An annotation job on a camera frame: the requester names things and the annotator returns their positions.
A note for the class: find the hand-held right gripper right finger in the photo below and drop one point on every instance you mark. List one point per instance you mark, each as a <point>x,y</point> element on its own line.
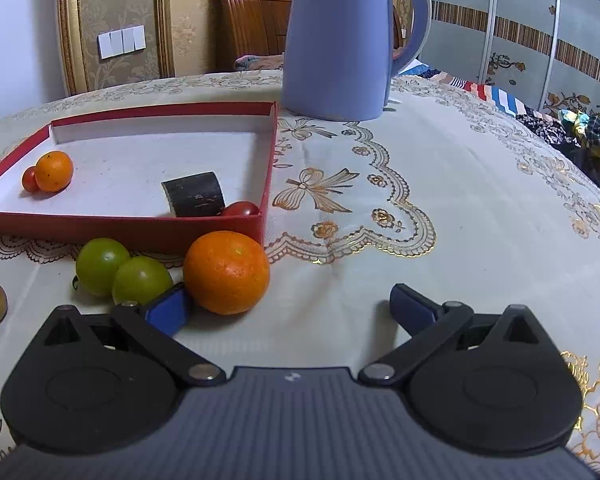
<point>412,310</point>

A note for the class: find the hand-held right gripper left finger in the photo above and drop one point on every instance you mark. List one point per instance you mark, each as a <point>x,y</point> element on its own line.
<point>169,310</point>

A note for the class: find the green tomato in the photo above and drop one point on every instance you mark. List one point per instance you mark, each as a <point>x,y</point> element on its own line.
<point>100,266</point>
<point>141,280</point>

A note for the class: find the large orange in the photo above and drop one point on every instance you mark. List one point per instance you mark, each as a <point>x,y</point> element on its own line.
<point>226,272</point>

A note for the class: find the dark sugarcane piece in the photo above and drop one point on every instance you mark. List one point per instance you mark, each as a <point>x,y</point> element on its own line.
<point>195,195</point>

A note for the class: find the red cherry tomato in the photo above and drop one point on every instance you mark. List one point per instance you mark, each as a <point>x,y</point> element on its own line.
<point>241,208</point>
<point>29,180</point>

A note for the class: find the red cardboard box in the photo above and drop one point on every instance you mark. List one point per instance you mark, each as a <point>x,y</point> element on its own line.
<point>120,160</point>

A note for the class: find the small orange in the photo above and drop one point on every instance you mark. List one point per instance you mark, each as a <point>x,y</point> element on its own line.
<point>53,171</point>

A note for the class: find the cream gold embroidered tablecloth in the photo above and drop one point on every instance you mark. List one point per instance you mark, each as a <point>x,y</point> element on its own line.
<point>455,240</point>

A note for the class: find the colourful zigzag striped blanket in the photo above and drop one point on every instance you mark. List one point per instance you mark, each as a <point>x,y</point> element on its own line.
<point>495,95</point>

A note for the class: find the pile of dark clothes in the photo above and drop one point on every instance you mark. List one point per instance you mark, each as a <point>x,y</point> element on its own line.
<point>595,145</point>

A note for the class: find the beige patterned blanket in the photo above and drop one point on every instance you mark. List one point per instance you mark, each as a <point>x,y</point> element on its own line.
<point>260,62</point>

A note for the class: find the blue electric kettle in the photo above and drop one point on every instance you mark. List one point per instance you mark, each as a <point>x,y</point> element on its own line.
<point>335,45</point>

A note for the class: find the wooden bed headboard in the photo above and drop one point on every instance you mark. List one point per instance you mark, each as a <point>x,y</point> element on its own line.
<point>250,20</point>

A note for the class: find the wardrobe with floral sliding doors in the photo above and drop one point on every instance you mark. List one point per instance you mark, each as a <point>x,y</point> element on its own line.
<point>525,30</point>

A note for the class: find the white wall switch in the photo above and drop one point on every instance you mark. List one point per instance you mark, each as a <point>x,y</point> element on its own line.
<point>121,41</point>

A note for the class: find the gold framed wall panel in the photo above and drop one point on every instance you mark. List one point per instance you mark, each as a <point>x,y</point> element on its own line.
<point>69,25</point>

